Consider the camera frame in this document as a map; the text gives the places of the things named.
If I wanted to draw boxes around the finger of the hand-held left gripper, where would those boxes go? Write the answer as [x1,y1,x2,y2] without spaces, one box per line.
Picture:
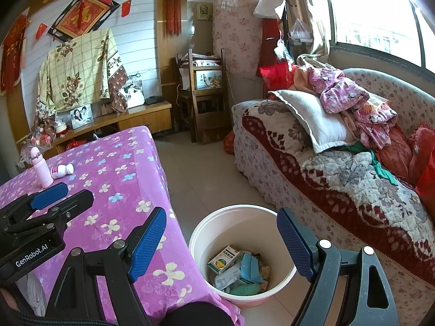
[0,182,69,226]
[7,189,95,242]

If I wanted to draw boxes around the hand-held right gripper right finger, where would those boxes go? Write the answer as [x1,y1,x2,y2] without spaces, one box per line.
[276,207,400,326]

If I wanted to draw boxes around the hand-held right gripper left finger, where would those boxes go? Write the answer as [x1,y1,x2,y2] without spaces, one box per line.
[44,206,168,326]

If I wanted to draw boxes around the blue tissue pouch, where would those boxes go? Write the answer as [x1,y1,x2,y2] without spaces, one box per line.
[240,253,265,285]

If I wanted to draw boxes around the white plastic bucket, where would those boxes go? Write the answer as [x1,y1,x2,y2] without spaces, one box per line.
[188,204,298,308]

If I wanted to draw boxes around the green cloth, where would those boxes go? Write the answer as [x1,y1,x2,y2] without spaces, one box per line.
[228,283,267,296]

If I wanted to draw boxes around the white medicine box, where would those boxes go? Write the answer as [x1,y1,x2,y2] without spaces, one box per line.
[207,245,241,275]

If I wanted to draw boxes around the white blue plastic packet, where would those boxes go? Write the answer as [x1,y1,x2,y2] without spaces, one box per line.
[213,265,245,289]

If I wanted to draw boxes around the pink water bottle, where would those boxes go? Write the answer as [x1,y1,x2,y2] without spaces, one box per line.
[30,147,55,188]

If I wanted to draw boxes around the small white pill bottle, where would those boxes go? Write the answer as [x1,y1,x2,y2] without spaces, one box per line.
[50,164,74,179]

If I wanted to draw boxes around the purple floral blanket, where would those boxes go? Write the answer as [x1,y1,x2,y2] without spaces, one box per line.
[0,126,245,326]

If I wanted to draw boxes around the floral covered sofa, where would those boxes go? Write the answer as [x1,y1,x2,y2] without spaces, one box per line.
[232,68,435,313]

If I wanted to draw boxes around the framed couple photo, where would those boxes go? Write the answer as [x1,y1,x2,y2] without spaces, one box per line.
[70,105,94,130]

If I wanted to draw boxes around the wooden low cabinet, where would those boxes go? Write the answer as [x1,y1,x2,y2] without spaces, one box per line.
[17,100,173,157]

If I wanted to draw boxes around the green garment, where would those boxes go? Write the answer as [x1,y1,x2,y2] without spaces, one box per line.
[340,141,400,187]

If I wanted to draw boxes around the orange red floor bag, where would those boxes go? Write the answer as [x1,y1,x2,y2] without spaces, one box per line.
[222,131,236,157]

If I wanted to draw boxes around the white pillow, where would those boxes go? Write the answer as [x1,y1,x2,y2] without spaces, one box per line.
[268,90,356,154]

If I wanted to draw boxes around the large photo print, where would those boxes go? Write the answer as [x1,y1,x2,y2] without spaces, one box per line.
[117,80,145,107]

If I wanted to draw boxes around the yellow floral cloth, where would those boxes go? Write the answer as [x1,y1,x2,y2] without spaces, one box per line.
[36,28,129,123]

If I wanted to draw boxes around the orange red cushion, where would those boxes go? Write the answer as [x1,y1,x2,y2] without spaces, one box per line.
[377,122,435,218]

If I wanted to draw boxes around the red hanging banner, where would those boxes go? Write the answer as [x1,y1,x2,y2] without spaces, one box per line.
[0,15,31,96]

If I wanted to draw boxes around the pink patterned clothes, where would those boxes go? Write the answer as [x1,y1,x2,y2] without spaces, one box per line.
[294,66,398,150]

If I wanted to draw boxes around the wooden chair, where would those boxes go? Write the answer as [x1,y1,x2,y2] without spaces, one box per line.
[175,48,229,143]

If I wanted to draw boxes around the framed red gold picture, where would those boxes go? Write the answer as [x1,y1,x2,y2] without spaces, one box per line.
[48,0,121,41]

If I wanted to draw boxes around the red knot ornament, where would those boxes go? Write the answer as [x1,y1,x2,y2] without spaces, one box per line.
[148,0,198,39]

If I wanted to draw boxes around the floral covered air conditioner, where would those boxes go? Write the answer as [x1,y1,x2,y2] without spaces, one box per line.
[211,0,266,75]

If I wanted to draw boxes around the beige curtain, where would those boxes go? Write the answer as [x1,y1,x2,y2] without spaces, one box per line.
[282,0,335,58]

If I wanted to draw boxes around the window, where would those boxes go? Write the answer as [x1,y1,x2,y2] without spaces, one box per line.
[323,0,435,75]

